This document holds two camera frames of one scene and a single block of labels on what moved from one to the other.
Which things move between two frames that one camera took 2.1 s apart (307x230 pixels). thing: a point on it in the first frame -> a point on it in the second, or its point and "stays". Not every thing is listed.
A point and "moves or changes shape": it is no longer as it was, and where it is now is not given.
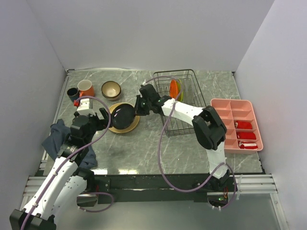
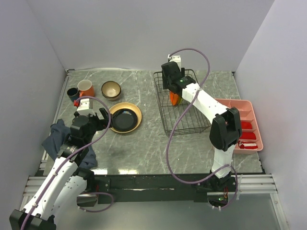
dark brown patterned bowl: x=111 y=90 stays
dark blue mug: x=73 y=94 stays
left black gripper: x=102 y=124 stays
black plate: x=123 y=116 moves or changes shape
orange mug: x=85 y=88 stays
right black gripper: x=138 y=111 -> x=164 y=82
